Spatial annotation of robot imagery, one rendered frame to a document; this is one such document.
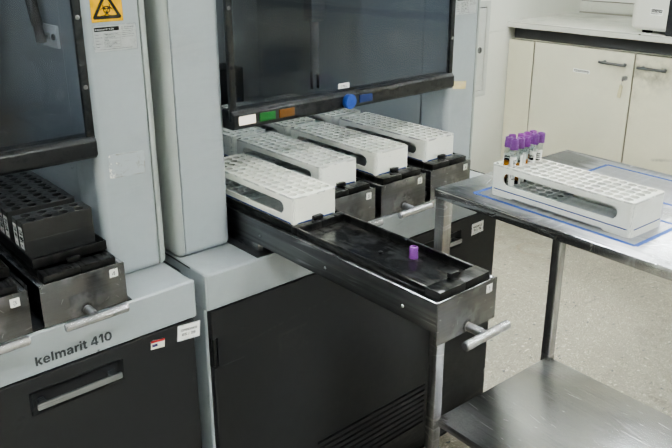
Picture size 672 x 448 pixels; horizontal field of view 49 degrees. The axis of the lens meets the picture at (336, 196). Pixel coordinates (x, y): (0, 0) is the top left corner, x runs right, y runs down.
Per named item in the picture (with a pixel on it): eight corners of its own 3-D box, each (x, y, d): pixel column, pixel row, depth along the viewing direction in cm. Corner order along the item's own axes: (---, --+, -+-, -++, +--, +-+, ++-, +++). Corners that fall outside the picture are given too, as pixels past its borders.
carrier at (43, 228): (91, 237, 124) (87, 203, 122) (96, 241, 122) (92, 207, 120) (20, 256, 116) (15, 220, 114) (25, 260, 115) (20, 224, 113)
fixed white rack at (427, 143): (337, 141, 188) (337, 117, 186) (366, 134, 194) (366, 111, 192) (424, 167, 167) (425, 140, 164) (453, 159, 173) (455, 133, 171)
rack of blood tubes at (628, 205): (489, 193, 145) (492, 162, 143) (522, 183, 151) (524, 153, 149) (629, 239, 123) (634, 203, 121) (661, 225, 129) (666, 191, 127)
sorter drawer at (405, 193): (206, 151, 204) (204, 119, 201) (248, 142, 213) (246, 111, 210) (395, 224, 153) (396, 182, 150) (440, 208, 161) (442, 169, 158)
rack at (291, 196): (204, 190, 152) (202, 161, 150) (244, 180, 158) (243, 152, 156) (293, 232, 130) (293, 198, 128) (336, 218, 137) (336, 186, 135)
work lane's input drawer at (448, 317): (189, 219, 155) (186, 178, 152) (244, 204, 164) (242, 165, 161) (459, 361, 103) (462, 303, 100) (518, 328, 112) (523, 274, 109)
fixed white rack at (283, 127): (218, 128, 201) (216, 105, 199) (248, 122, 207) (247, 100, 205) (285, 151, 180) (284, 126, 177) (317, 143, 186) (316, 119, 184)
